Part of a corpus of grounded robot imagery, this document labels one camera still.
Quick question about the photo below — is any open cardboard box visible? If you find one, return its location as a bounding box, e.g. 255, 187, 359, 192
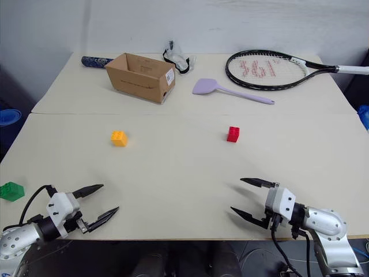
104, 53, 176, 104

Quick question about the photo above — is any green toy brick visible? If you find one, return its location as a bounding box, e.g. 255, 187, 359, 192
0, 181, 25, 201

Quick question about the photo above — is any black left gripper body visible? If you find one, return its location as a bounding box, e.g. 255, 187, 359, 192
59, 211, 89, 234

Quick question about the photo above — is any lilac silicone spatula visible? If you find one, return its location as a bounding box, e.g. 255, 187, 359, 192
192, 78, 276, 105

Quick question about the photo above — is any clear plastic bag black strap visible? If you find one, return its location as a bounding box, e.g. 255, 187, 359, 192
162, 40, 197, 75

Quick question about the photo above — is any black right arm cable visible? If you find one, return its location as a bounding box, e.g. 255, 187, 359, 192
270, 222, 312, 277

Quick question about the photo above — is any blue plastic roll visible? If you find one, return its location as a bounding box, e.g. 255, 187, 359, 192
0, 108, 22, 128

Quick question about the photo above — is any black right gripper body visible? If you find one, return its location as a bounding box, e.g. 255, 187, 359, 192
263, 209, 286, 231

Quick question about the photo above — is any orange toy brick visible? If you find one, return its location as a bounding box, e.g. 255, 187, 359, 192
110, 130, 128, 148

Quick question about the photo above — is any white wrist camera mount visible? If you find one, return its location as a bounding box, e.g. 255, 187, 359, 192
265, 187, 296, 227
46, 191, 82, 226

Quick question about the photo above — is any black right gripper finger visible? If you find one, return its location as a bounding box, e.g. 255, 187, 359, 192
230, 205, 271, 230
240, 177, 280, 189

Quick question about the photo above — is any blue crumpled plastic object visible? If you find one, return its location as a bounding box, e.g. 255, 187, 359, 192
357, 104, 369, 129

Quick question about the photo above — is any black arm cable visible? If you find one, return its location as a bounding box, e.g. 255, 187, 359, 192
17, 184, 58, 226
270, 222, 312, 277

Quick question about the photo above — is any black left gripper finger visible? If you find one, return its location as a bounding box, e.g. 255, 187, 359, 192
85, 206, 120, 234
71, 184, 104, 200

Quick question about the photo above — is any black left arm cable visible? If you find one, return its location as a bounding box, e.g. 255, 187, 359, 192
17, 184, 58, 226

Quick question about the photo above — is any blue patterned tube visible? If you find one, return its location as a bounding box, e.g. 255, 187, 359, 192
81, 56, 115, 70

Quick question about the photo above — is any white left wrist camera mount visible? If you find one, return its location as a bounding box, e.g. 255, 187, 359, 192
46, 191, 82, 226

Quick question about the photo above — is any black white tennis racket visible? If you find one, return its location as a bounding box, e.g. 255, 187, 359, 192
225, 49, 369, 92

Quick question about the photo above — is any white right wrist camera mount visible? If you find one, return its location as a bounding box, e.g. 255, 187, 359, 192
265, 187, 296, 227

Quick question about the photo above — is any red toy brick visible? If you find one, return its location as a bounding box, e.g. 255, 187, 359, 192
226, 126, 241, 143

